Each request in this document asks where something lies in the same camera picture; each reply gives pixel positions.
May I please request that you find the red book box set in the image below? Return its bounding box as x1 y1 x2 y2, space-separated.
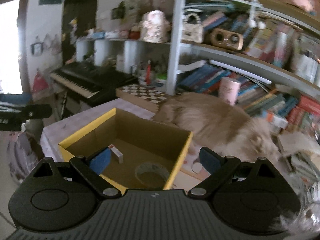
298 95 320 116

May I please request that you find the pink cylindrical cup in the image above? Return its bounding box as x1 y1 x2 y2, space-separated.
218 77 241 106

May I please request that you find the white quilted handbag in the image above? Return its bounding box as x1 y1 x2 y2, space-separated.
182 13 204 43

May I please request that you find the wooden retro speaker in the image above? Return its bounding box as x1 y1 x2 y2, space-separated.
210 28 244 51

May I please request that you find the black electric keyboard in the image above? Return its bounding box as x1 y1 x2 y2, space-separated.
50 62 138 107

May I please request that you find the pile of papers and books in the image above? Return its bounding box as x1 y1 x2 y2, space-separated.
276 132 319 194

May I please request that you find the white bookshelf frame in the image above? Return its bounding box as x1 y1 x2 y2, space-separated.
75 0 319 101

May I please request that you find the brown tape roll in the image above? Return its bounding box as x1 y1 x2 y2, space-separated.
135 161 170 189

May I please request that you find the yellow cardboard box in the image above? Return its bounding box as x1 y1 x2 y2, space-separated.
59 108 193 192

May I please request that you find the fluffy tan cat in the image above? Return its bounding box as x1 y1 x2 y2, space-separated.
152 92 280 163

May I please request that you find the wooden chessboard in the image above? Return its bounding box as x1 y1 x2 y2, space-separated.
116 84 171 113

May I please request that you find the small red white box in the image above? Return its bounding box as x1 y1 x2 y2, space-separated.
108 145 124 164

